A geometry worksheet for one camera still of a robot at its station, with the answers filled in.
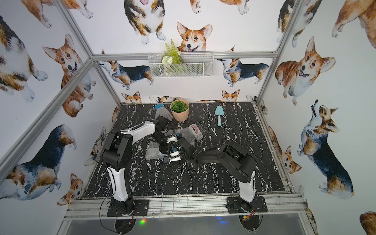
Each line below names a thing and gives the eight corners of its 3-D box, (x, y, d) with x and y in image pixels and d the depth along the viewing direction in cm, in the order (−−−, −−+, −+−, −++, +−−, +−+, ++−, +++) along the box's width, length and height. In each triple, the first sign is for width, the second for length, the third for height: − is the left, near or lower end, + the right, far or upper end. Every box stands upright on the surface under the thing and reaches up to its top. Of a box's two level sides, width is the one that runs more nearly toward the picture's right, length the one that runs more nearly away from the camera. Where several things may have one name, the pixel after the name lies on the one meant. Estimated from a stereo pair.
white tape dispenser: (196, 141, 99) (196, 138, 96) (189, 127, 106) (189, 124, 104) (203, 138, 100) (203, 135, 98) (196, 125, 108) (195, 122, 105)
